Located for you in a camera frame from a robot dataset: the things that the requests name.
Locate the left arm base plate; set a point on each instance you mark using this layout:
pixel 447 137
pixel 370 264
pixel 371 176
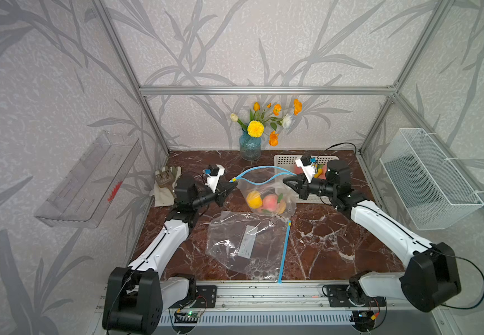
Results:
pixel 200 296

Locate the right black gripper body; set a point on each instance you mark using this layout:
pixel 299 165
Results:
pixel 318 185

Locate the aluminium frame rail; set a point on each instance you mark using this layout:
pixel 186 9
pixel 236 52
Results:
pixel 233 296

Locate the yellow peach left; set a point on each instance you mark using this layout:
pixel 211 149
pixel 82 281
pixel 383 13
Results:
pixel 318 172

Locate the clear plastic wall tray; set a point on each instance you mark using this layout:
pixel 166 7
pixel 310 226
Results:
pixel 86 193

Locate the white perforated plastic basket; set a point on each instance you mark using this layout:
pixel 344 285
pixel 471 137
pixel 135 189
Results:
pixel 288 162

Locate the right circuit board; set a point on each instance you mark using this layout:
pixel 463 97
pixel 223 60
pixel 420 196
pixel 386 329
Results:
pixel 363 318

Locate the blue glass vase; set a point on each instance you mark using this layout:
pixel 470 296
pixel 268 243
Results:
pixel 250 148

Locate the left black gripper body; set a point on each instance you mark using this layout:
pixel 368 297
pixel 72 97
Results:
pixel 203 197

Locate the brown wooden brush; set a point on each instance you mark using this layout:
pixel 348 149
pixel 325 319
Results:
pixel 165 177

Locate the clear zip-top bag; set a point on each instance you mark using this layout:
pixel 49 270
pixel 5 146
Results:
pixel 268 180
pixel 249 244

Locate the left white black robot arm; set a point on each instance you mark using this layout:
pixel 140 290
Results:
pixel 149 267

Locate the circuit board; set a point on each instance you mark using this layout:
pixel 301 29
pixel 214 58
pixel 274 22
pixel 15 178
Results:
pixel 190 317
pixel 363 318

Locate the left circuit board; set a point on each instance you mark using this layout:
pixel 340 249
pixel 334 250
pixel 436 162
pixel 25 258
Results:
pixel 190 317

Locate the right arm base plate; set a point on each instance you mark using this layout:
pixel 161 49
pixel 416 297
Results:
pixel 338 295

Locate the pink peach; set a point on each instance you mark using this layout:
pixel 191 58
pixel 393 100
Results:
pixel 270 203

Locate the yellow peach with leaf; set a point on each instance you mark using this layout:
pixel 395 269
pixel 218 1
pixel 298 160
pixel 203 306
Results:
pixel 254 200

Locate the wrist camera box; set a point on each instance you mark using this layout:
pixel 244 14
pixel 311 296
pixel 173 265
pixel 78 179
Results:
pixel 306 165
pixel 213 174

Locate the white wire mesh basket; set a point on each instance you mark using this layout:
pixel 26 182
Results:
pixel 434 192

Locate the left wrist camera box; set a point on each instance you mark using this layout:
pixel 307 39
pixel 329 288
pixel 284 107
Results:
pixel 213 174

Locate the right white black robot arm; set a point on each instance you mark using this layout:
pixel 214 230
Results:
pixel 431 275

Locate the orange yellow flower bouquet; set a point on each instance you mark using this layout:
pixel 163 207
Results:
pixel 271 116

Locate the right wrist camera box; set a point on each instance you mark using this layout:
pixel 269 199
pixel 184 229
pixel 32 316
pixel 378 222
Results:
pixel 306 165

